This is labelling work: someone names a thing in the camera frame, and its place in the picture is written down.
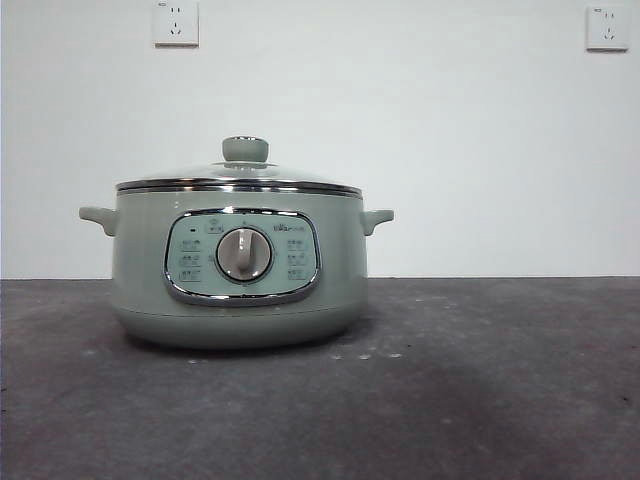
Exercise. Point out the glass lid with green knob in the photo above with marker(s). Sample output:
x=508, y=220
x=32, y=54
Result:
x=240, y=172

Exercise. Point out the pale green electric pot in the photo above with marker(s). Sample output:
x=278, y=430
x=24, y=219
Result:
x=150, y=260

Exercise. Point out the white wall socket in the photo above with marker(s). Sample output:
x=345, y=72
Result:
x=176, y=25
x=607, y=27

